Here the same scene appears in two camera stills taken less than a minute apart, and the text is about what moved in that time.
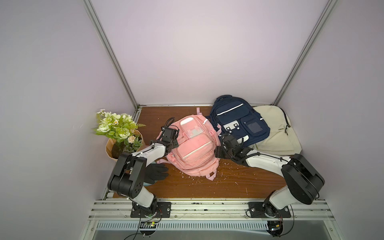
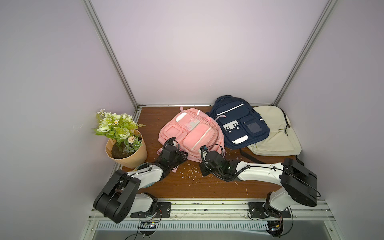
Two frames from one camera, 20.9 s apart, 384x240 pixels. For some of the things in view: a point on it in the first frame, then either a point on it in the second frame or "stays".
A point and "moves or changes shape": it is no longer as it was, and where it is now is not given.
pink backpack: [197, 154] moves or changes shape
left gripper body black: [175, 143] -> [178, 158]
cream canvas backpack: [282, 140] stays
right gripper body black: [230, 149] -> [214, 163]
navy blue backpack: [233, 115] stays
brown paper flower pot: [114, 148] stays
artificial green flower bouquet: [121, 127] stays
